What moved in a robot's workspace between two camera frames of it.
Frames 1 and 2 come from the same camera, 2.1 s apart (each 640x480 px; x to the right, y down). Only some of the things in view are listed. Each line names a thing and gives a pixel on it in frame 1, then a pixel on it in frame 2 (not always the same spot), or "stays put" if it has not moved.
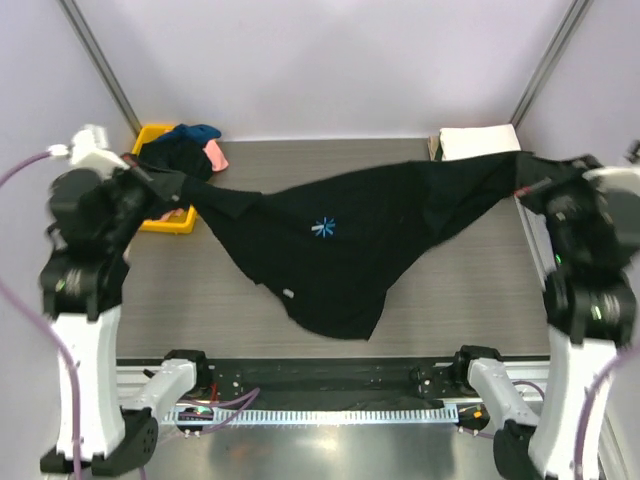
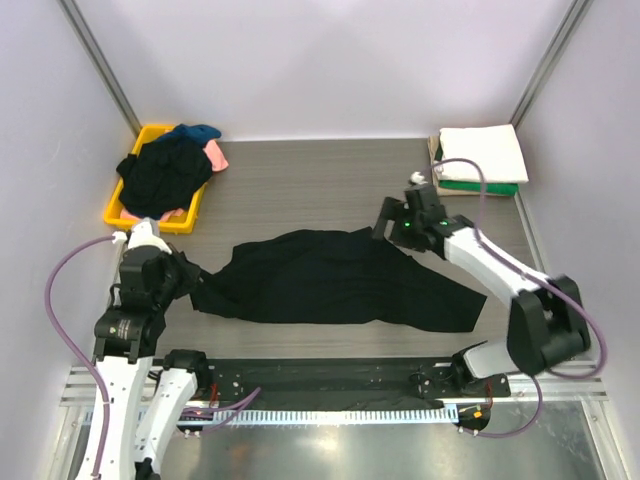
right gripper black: x=540 y=177 → x=397 y=210
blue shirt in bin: x=200 y=133 stays put
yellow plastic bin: x=182 y=224 stays put
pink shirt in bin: x=219 y=163 stays put
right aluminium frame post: x=576 y=11 stays put
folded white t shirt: x=462 y=142 stays put
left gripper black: x=163 y=184 → x=191 y=272
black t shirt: x=337 y=248 → x=333 y=275
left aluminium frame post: x=101 y=63 stays put
